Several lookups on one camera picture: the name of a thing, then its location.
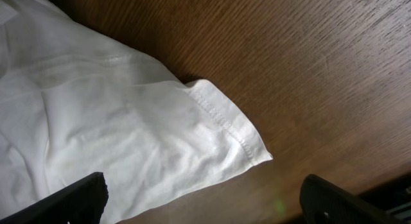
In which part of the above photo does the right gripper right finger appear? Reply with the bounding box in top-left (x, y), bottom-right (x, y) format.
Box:
top-left (299, 174), bottom-right (401, 224)

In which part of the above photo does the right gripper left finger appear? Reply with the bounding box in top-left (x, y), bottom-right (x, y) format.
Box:
top-left (1, 172), bottom-right (109, 224)

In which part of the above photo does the white printed t-shirt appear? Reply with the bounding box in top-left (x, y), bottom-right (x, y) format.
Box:
top-left (1, 0), bottom-right (272, 223)

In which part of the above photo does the black aluminium frame rail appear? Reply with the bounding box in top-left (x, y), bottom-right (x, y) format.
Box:
top-left (359, 173), bottom-right (410, 223)

